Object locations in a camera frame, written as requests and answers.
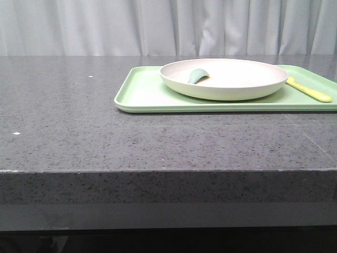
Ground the beige round plate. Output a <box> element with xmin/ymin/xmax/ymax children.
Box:
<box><xmin>160</xmin><ymin>59</ymin><xmax>289</xmax><ymax>101</ymax></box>

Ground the white pleated curtain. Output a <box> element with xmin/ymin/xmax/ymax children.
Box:
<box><xmin>1</xmin><ymin>1</ymin><xmax>336</xmax><ymax>56</ymax></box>

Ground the light green serving tray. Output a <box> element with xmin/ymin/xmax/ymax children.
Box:
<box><xmin>114</xmin><ymin>65</ymin><xmax>336</xmax><ymax>113</ymax></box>

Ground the yellow plastic fork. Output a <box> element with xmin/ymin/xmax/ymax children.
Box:
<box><xmin>286</xmin><ymin>76</ymin><xmax>332</xmax><ymax>103</ymax></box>

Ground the green plastic spoon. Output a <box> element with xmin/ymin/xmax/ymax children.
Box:
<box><xmin>188</xmin><ymin>69</ymin><xmax>210</xmax><ymax>84</ymax></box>

